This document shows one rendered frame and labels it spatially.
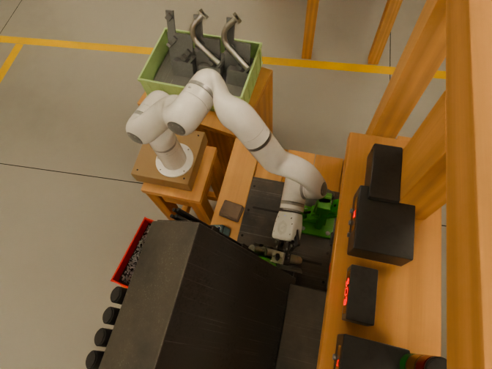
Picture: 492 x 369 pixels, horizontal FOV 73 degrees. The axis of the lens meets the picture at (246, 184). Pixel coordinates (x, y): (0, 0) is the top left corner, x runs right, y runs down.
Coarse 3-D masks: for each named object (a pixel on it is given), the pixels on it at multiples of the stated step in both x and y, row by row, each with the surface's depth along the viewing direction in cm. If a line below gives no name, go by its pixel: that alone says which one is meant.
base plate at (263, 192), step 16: (256, 192) 160; (272, 192) 159; (336, 192) 157; (256, 208) 156; (272, 208) 156; (256, 224) 153; (272, 224) 153; (240, 240) 151; (256, 240) 150; (272, 240) 150; (304, 240) 148; (320, 240) 148; (304, 256) 146; (320, 256) 145; (288, 272) 143; (304, 272) 143; (320, 272) 142; (320, 288) 140
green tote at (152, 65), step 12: (204, 36) 199; (216, 36) 197; (156, 48) 197; (168, 48) 212; (252, 48) 197; (156, 60) 200; (144, 72) 191; (156, 72) 204; (252, 72) 186; (144, 84) 191; (156, 84) 187; (168, 84) 184; (252, 84) 194; (240, 96) 177
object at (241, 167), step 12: (240, 144) 172; (240, 156) 169; (252, 156) 168; (228, 168) 166; (240, 168) 166; (252, 168) 165; (228, 180) 164; (240, 180) 163; (228, 192) 161; (240, 192) 160; (216, 204) 159; (240, 204) 158; (216, 216) 156
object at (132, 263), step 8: (144, 224) 157; (136, 232) 154; (144, 232) 158; (136, 240) 155; (144, 240) 156; (128, 248) 151; (136, 248) 155; (128, 256) 152; (136, 256) 153; (120, 264) 148; (128, 264) 152; (120, 272) 150; (128, 272) 151; (112, 280) 145; (120, 280) 150; (128, 280) 149
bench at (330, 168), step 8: (296, 152) 170; (304, 152) 169; (312, 160) 167; (320, 160) 167; (328, 160) 166; (336, 160) 166; (256, 168) 167; (320, 168) 165; (328, 168) 165; (336, 168) 164; (256, 176) 166; (264, 176) 165; (272, 176) 165; (280, 176) 165; (328, 176) 163; (336, 176) 162; (328, 184) 161; (336, 184) 161
